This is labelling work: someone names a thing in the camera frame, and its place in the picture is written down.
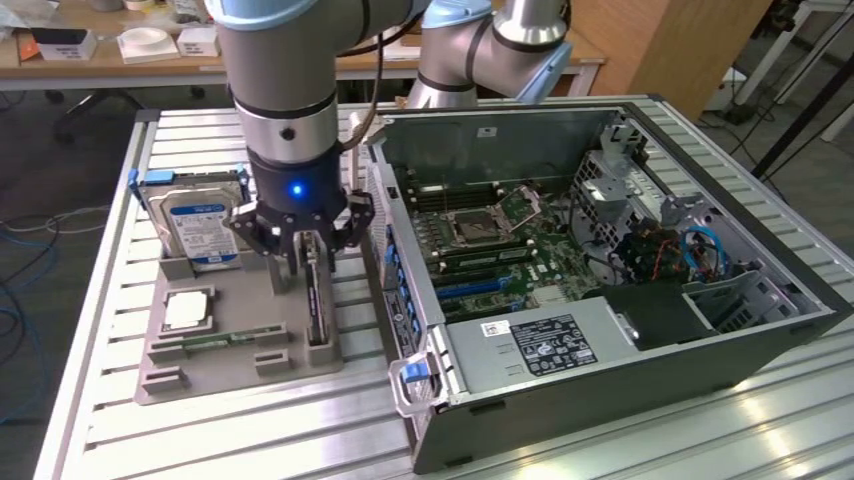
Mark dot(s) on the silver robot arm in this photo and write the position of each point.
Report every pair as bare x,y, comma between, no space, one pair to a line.
281,65

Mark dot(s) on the orange card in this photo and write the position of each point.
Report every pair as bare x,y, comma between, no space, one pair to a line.
30,50

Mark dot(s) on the black stand leg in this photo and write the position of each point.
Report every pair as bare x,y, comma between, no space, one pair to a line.
801,125

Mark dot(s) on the silver CPU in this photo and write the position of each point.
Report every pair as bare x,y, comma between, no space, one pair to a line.
186,311

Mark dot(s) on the wooden desk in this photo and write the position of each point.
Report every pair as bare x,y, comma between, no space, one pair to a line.
101,70

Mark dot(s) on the grey parts rack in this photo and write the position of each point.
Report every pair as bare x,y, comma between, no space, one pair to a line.
254,320

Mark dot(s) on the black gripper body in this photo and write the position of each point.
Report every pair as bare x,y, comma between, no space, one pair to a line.
294,175

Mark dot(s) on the black power connector bundle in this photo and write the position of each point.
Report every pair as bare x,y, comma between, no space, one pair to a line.
637,255

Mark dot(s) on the open black PC case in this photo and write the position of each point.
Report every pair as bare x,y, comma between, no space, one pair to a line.
601,400

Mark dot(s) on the metal socket cover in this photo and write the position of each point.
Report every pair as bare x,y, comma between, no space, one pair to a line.
521,205

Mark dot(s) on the green RAM stick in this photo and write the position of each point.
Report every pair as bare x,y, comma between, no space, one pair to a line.
227,339

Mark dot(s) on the hard disk with blue carrier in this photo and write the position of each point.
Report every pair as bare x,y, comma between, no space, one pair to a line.
201,230

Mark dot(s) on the perforated metal disk cage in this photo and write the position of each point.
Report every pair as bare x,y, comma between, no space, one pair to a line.
608,220

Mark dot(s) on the black green graphics card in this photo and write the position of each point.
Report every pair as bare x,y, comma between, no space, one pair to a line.
314,300

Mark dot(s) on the CPU socket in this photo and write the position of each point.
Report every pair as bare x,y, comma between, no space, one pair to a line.
477,227

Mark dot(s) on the white paper booklet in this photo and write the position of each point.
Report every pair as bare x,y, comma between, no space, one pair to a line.
401,50

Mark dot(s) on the small white box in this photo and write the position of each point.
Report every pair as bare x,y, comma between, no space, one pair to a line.
197,42

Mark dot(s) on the white floor box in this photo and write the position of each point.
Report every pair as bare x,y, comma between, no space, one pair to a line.
724,90

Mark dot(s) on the white box with dark lid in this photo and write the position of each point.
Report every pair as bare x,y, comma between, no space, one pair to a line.
63,45

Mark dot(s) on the blue expansion slot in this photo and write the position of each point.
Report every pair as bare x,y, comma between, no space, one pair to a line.
468,289

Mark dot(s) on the black chair base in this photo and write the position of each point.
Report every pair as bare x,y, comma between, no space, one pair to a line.
87,107

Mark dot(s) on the open grey disk bay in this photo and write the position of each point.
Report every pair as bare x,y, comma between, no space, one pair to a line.
735,305

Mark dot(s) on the green motherboard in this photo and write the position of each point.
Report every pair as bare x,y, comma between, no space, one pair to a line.
534,270

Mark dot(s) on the white square holder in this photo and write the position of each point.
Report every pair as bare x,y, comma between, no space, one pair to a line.
147,45

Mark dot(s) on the silver chipset heatsink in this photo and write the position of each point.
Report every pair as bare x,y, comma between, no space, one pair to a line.
557,296

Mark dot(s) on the white table frame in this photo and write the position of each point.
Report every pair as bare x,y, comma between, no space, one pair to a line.
837,125

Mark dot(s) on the grey cup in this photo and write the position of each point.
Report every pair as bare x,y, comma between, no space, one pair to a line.
107,5

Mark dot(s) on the wooden cabinet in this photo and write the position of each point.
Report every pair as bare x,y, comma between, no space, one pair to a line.
668,50

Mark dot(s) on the grey power supply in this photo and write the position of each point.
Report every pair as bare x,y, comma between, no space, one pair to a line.
481,365

